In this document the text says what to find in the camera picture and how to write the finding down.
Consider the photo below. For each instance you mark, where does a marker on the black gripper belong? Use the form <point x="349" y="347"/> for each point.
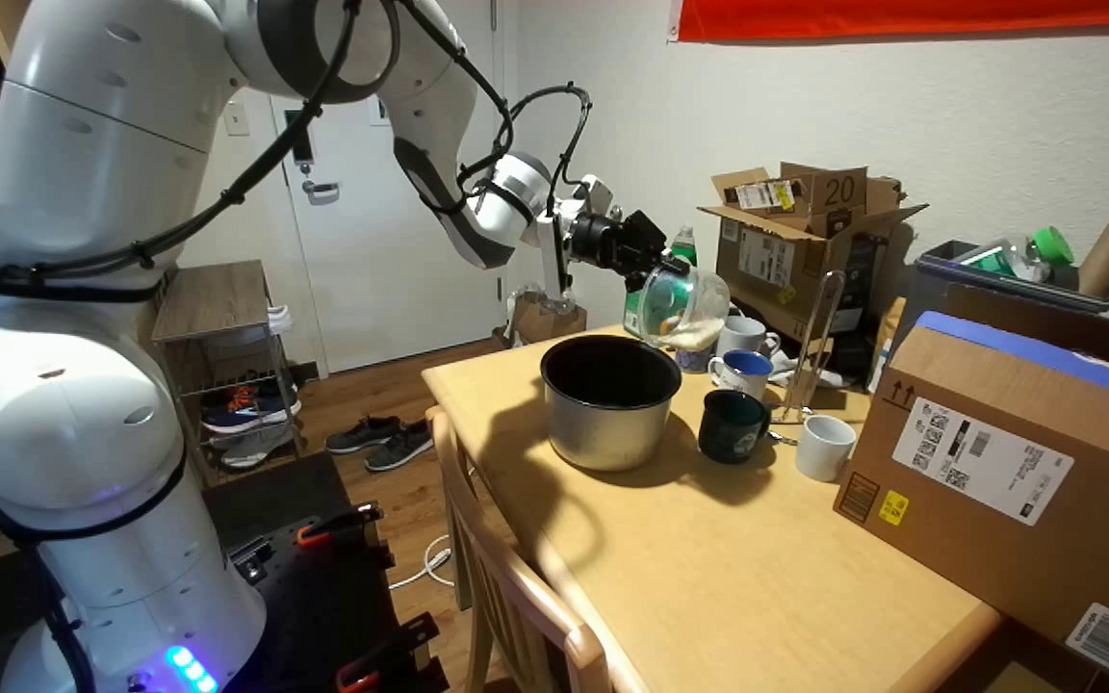
<point x="627" y="248"/>

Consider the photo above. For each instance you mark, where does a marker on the clear glass bowl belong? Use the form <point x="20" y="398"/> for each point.
<point x="677" y="311"/>

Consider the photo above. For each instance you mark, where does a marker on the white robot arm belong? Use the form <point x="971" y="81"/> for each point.
<point x="106" y="126"/>

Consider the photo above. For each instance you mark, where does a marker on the metal cooking pot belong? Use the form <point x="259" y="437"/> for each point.
<point x="604" y="398"/>

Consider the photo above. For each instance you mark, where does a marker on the green plastic bottle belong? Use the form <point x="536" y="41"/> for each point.
<point x="681" y="248"/>

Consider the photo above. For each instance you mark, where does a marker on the tall white mug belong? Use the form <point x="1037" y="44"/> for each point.
<point x="745" y="334"/>

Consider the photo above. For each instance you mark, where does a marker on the white mug blue rim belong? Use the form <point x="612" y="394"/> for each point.
<point x="739" y="372"/>

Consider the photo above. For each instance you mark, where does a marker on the open cardboard box stack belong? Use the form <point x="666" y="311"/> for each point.
<point x="788" y="227"/>

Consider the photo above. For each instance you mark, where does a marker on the dark green mug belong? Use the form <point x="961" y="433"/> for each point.
<point x="732" y="425"/>

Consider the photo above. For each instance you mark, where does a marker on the small white cup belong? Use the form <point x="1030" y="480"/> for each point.
<point x="822" y="446"/>

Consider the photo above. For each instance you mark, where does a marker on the white door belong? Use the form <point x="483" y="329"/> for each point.
<point x="378" y="268"/>

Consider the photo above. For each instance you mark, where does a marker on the dark grey trash bin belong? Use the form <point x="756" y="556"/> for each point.
<point x="971" y="277"/>

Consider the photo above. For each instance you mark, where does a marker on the dark shoes on floor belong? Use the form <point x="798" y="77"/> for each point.
<point x="386" y="442"/>

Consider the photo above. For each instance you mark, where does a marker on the wooden chair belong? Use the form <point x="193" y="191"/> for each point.
<point x="513" y="609"/>

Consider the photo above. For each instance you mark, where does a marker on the wooden shoe shelf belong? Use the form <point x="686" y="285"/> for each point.
<point x="224" y="362"/>

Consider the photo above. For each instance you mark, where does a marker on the large cardboard box with labels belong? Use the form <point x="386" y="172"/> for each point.
<point x="987" y="460"/>

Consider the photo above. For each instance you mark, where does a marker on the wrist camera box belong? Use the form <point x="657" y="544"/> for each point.
<point x="590" y="197"/>

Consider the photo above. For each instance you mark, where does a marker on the red wall banner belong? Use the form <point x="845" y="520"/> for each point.
<point x="862" y="19"/>

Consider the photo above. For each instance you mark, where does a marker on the orange handled clamp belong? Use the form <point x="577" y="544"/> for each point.
<point x="349" y="520"/>

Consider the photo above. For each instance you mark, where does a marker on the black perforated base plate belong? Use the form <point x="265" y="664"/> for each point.
<point x="329" y="615"/>

